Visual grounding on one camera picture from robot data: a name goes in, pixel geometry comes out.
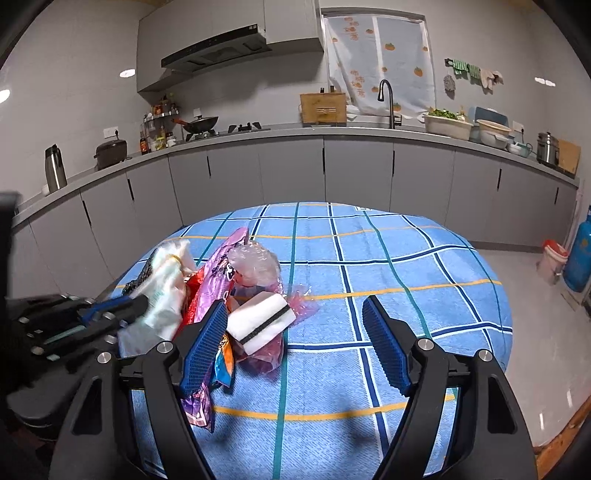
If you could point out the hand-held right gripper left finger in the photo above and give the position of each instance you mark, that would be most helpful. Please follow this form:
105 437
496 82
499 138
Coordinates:
205 346

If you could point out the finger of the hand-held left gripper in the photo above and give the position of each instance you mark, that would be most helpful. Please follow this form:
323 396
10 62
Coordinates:
115 305
87 333

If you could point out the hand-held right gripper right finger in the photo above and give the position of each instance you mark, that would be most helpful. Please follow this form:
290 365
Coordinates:
385 350

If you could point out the white plastic bag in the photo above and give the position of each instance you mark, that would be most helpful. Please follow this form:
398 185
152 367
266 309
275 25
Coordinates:
161 295

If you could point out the white sponge with black stripe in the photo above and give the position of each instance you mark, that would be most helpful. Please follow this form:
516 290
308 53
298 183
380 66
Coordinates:
258 318

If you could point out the purple snack packet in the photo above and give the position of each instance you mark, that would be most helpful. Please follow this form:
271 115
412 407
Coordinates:
212 281

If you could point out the pink plastic bag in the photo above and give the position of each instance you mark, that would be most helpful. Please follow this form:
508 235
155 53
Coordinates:
254 263

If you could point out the black patterned wrapper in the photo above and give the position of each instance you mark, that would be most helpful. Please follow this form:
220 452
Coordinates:
141 277

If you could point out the steel thermos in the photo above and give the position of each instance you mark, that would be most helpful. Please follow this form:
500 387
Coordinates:
55 170

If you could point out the black rice cooker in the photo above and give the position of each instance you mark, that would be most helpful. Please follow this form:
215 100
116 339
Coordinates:
111 154

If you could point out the row of condiment bottles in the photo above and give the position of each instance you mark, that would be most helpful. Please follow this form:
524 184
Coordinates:
159 141

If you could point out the grey lower kitchen cabinets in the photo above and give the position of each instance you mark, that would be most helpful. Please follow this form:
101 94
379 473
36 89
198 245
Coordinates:
360 170

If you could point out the white bin with red rim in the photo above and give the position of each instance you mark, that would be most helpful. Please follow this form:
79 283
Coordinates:
551 265

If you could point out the metal spice rack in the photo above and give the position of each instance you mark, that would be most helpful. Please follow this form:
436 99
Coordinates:
161 110

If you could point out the black wok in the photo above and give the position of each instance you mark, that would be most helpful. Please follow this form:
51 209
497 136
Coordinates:
203 123

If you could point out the blue gas cylinder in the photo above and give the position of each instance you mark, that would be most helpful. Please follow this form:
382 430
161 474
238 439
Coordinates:
579 258

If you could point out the black gas stove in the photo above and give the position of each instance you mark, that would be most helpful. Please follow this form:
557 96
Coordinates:
247 127

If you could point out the cream basin with greens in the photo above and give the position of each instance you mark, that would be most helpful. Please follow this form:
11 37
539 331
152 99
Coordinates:
448 129

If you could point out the black kitchen faucet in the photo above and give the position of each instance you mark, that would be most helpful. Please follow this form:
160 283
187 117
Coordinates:
393 110

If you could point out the wooden knife block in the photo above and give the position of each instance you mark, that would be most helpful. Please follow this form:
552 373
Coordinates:
323 108

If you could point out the steel pot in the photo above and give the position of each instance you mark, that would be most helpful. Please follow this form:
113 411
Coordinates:
548 152

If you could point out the blue dish container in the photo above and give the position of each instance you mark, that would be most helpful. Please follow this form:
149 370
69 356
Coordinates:
489 113

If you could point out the printed window curtain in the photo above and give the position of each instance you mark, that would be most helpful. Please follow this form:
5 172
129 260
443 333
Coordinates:
401 87

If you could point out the wooden cutting board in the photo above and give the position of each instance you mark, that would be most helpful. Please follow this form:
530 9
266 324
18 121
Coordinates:
570 157

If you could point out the black range hood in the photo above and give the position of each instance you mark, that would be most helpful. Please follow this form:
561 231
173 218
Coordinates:
217 53

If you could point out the grey hanging scrubber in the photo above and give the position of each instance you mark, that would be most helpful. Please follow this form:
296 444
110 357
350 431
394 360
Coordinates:
449 83

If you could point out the beige hanging gloves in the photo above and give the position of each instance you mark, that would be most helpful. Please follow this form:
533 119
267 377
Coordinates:
487 81

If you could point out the green hanging cloth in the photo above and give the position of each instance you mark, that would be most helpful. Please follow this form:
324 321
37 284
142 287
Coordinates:
473 73

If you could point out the white wall outlet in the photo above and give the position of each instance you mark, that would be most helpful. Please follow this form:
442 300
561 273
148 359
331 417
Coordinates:
112 133

